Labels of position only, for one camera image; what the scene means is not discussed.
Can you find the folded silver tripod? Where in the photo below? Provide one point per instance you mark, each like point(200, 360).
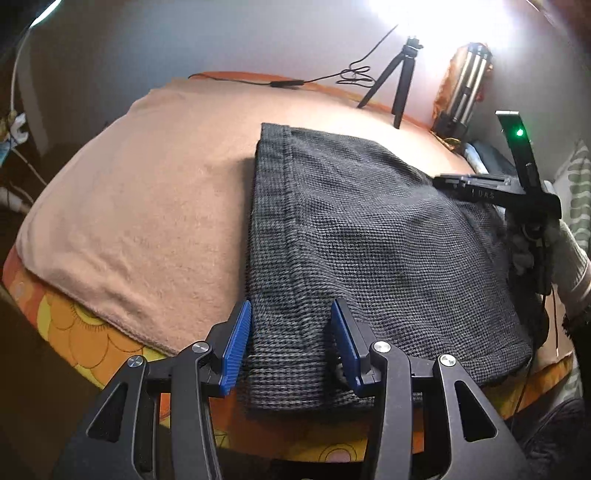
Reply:
point(466, 87)

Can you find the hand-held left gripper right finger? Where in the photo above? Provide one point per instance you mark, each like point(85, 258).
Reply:
point(344, 347)

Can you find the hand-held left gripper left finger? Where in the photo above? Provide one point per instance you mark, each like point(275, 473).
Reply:
point(235, 346)

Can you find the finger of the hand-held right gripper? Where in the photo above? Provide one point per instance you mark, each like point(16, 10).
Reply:
point(466, 187)

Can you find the dark grey knit pants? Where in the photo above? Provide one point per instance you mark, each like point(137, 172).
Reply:
point(369, 258)

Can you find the orange patterned cloth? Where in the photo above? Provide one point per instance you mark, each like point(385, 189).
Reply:
point(447, 83)

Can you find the peach blanket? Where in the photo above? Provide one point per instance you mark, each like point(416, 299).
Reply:
point(152, 198)

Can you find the small black tripod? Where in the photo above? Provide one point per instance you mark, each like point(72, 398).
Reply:
point(400, 78)

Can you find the person's right forearm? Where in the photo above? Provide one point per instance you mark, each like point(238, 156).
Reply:
point(580, 318)

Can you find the orange floral bed sheet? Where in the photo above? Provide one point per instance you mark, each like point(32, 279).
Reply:
point(74, 332)

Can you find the green patterned white pillow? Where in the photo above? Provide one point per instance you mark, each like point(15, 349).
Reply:
point(577, 184)

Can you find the person's right hand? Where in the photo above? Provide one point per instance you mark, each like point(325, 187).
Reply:
point(570, 258)

